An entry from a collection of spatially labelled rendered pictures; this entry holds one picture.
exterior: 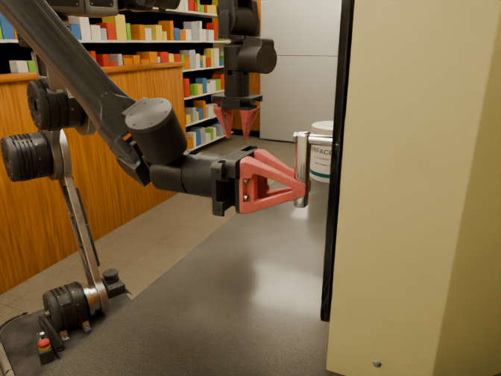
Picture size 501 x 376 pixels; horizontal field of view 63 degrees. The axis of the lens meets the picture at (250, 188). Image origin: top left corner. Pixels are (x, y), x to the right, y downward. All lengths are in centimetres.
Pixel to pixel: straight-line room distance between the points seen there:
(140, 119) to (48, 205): 227
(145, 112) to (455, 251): 36
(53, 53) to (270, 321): 45
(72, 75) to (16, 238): 210
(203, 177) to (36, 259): 232
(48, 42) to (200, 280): 40
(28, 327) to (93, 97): 144
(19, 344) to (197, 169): 144
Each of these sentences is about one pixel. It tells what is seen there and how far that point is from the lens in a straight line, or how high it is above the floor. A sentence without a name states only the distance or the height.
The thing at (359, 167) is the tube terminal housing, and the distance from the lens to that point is 40.
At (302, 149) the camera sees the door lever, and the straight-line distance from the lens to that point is 46.
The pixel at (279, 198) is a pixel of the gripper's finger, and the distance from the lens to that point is 48.
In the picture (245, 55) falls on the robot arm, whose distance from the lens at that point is 87.
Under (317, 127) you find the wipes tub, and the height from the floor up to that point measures 109.
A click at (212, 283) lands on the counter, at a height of 94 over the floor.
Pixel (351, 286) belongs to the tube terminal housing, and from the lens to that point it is 46.
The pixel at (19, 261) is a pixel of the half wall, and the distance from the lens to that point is 270.
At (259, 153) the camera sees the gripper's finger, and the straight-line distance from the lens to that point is 50.
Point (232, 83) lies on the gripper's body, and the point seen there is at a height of 122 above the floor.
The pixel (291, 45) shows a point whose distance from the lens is 555.
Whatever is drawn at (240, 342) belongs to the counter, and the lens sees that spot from 56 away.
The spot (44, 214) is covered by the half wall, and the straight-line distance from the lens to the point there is 273.
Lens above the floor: 130
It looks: 20 degrees down
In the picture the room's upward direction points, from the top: straight up
